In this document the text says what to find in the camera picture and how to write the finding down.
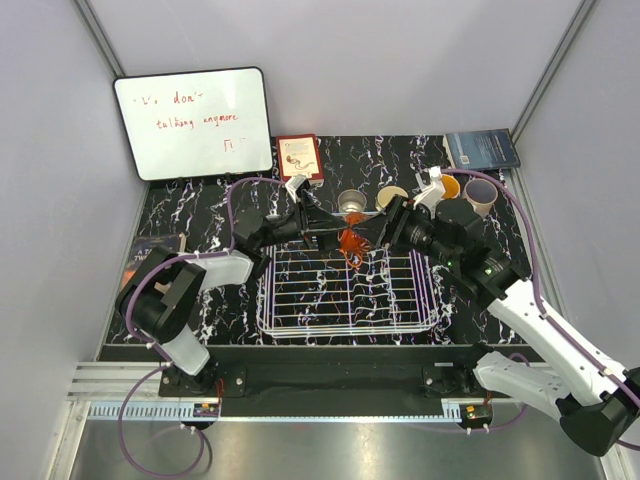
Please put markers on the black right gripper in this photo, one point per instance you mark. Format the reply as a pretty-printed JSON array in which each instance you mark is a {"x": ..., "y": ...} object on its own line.
[{"x": 373, "y": 228}]

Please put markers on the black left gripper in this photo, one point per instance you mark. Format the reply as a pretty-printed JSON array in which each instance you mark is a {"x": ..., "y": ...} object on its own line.
[{"x": 310, "y": 218}]

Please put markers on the orange ceramic mug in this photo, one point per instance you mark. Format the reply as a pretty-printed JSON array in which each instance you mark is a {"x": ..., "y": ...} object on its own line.
[{"x": 354, "y": 247}]

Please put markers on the brown and cream cup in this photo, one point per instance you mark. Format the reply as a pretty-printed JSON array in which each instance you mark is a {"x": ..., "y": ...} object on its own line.
[{"x": 351, "y": 201}]

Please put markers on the cream ribbed mug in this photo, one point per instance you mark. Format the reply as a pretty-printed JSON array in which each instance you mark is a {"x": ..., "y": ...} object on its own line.
[{"x": 390, "y": 195}]

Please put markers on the white wire dish rack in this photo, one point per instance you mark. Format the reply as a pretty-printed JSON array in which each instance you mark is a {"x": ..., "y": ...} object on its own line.
[{"x": 305, "y": 293}]

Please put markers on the floral iridescent white mug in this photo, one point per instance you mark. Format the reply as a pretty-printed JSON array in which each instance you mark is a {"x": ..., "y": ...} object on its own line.
[{"x": 452, "y": 188}]

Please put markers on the pink iridescent mug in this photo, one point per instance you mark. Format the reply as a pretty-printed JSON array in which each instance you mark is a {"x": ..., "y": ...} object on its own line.
[{"x": 481, "y": 194}]

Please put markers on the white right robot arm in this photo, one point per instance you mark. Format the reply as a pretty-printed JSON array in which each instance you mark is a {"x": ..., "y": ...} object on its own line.
[{"x": 594, "y": 398}]

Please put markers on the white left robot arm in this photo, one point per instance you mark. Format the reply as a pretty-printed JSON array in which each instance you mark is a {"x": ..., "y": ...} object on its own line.
[{"x": 157, "y": 301}]

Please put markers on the red and white book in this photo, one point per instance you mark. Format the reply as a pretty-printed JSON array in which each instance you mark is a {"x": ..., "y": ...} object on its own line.
[{"x": 299, "y": 155}]

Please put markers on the dark blue book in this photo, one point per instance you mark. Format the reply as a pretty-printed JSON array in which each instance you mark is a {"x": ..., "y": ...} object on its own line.
[{"x": 481, "y": 150}]

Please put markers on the white dry-erase board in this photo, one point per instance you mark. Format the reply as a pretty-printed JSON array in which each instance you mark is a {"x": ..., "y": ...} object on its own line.
[{"x": 196, "y": 124}]

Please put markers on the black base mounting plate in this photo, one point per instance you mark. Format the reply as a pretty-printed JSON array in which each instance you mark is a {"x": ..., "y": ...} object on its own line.
[{"x": 351, "y": 379}]

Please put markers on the Tale of Two Cities book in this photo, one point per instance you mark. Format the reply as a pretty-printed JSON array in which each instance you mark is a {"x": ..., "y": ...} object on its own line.
[{"x": 142, "y": 246}]

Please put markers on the grey slotted cable duct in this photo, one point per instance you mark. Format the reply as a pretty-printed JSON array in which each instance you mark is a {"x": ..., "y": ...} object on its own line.
[{"x": 437, "y": 412}]

